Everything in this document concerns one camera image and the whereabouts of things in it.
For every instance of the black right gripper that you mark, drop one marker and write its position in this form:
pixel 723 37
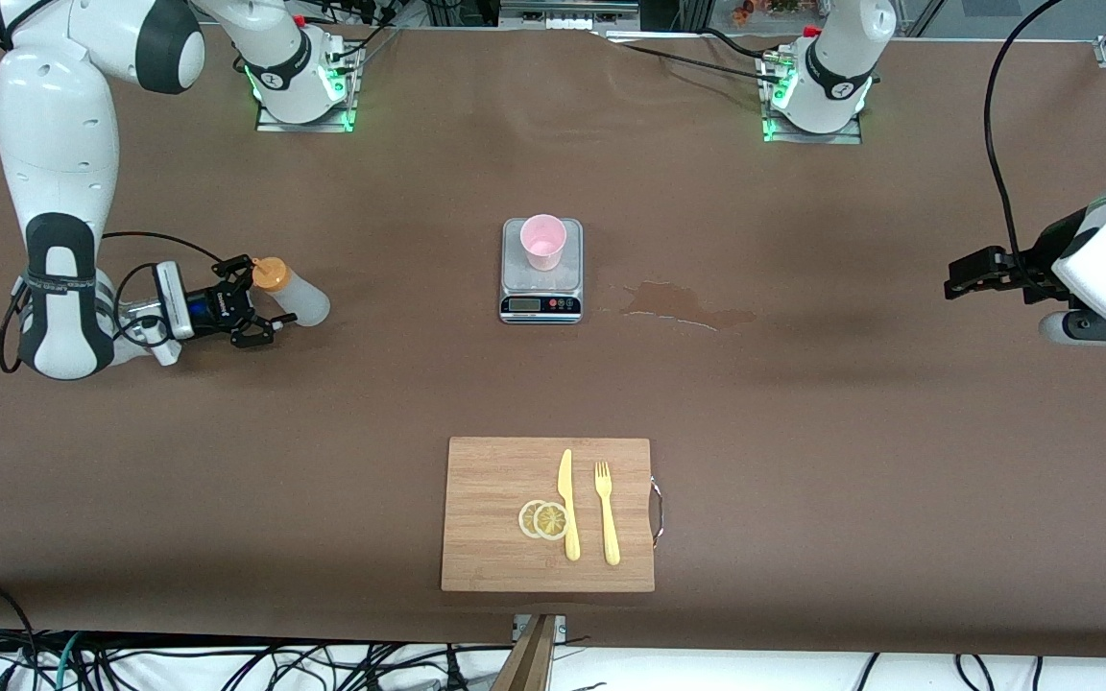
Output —
pixel 218 307

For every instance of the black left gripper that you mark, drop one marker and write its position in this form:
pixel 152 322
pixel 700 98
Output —
pixel 1036 270

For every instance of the translucent sauce bottle orange cap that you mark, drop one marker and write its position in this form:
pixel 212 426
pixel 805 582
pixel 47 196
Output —
pixel 303 302

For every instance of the pink plastic cup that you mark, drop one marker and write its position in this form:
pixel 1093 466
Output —
pixel 543 240

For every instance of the brown paper table cover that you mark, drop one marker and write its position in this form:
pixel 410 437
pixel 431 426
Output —
pixel 227 432

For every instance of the silver digital kitchen scale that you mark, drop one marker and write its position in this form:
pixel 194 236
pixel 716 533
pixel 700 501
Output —
pixel 553 283

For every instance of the wooden cutting board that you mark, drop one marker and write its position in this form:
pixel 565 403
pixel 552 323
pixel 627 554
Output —
pixel 486 518

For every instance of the lemon slice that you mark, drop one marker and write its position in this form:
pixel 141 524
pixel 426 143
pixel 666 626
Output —
pixel 551 521
pixel 525 519

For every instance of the yellow plastic knife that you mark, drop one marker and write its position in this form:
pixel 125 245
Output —
pixel 569 518

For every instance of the white power strip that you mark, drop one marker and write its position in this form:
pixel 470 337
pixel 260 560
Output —
pixel 567 21

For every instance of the yellow plastic fork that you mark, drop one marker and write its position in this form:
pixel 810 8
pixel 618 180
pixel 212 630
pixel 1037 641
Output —
pixel 610 528

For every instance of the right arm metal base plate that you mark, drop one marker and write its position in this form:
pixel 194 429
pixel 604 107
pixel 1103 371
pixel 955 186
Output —
pixel 323 126

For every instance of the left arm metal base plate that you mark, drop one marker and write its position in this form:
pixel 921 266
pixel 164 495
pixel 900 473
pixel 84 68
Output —
pixel 841 138

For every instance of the small metal bracket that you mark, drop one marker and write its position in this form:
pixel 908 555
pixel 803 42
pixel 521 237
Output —
pixel 561 629

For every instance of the wooden post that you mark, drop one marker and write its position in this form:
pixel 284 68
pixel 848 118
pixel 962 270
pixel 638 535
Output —
pixel 526 667

